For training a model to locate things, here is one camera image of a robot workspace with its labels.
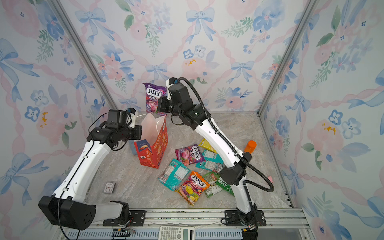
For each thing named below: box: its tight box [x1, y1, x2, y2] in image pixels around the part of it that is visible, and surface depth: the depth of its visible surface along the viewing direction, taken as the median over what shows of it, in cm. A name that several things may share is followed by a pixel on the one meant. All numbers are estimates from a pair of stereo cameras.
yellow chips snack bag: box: [198, 138, 218, 154], surface depth 101 cm
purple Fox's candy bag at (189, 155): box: [175, 144, 206, 166], surface depth 97 cm
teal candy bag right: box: [195, 149, 224, 173], surface depth 93 cm
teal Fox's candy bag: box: [158, 158, 191, 191], surface depth 87 cm
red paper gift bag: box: [134, 113, 169, 169], surface depth 82 cm
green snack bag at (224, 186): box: [215, 177, 235, 197], surface depth 84 cm
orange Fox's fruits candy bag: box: [175, 171, 210, 206], surface depth 82 cm
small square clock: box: [103, 182, 116, 194], surface depth 83 cm
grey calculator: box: [158, 226, 196, 240], surface depth 70 cm
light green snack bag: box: [202, 171, 224, 198], surface depth 85 cm
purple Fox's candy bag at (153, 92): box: [142, 82, 167, 117], surface depth 72 cm
